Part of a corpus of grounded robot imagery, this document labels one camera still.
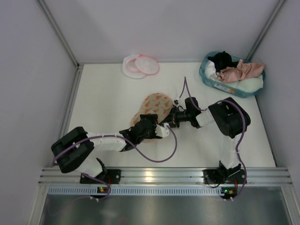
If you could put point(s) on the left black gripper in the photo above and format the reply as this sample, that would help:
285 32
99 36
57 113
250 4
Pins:
145 126

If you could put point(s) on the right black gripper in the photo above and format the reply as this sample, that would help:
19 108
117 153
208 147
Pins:
174 116

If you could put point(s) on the pink floral mesh laundry bag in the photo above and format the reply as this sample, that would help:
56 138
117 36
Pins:
156 103

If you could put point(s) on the pink garment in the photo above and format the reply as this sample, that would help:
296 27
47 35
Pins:
241 72

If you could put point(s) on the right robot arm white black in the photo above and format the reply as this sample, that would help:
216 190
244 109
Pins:
231 119

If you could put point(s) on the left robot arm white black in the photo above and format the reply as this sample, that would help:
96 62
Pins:
80 150

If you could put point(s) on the blue plastic laundry basket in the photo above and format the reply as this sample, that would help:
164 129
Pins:
234 90

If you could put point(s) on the black garment in basket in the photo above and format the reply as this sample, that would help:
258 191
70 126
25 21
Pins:
222 60

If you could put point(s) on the white garment in basket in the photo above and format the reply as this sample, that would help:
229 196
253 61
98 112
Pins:
250 84

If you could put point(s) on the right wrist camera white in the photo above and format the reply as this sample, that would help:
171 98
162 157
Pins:
177 101

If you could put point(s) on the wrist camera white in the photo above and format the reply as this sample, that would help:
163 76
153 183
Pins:
177 101
162 131

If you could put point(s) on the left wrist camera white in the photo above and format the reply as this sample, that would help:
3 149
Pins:
162 131

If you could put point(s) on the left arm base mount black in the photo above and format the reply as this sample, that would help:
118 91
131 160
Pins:
109 176

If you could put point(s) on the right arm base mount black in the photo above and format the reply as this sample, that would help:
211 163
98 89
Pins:
221 175

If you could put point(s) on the aluminium front rail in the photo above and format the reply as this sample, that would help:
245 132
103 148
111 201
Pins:
155 176

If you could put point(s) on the grey slotted cable duct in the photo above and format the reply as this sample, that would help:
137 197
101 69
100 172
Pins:
152 191

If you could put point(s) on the right aluminium frame post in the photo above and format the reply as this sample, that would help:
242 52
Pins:
263 33

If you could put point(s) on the aluminium frame post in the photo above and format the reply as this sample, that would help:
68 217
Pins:
49 16
263 33

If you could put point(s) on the left aluminium frame post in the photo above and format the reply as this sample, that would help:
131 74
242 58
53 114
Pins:
49 16

